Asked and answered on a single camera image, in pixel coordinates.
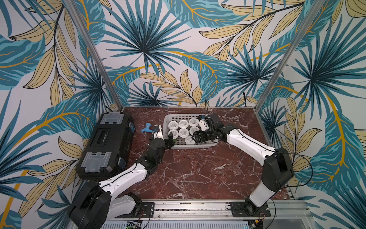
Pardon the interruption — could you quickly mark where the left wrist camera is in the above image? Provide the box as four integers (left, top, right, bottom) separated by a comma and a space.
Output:
152, 125, 164, 139

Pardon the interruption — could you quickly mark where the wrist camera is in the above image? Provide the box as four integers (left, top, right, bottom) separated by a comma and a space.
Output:
152, 125, 164, 139
198, 113, 224, 131

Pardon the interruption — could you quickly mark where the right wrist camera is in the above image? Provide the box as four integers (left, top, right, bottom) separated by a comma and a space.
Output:
198, 113, 224, 131

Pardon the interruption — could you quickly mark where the yogurt cup white lid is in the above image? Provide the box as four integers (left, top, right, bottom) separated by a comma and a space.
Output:
168, 121, 179, 130

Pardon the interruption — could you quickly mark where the black plastic toolbox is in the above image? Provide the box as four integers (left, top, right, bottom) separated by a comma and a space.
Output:
76, 112, 135, 181

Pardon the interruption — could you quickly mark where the small blue toy drill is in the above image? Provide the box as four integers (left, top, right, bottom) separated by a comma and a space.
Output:
141, 123, 154, 133

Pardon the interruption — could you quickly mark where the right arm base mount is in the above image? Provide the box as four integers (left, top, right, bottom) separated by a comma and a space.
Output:
226, 201, 271, 218

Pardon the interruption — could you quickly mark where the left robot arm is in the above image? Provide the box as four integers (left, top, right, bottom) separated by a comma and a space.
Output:
68, 134, 174, 229

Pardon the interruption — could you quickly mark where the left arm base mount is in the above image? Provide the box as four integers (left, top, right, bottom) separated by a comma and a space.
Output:
112, 193, 155, 219

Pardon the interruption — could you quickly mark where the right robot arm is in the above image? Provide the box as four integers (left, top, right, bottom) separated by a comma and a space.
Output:
193, 125, 295, 213

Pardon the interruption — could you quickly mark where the yogurt cup green label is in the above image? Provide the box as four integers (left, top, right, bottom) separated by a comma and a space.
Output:
178, 119, 189, 128

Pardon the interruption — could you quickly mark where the white perforated plastic basket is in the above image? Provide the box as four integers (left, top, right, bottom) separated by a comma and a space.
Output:
162, 113, 217, 149

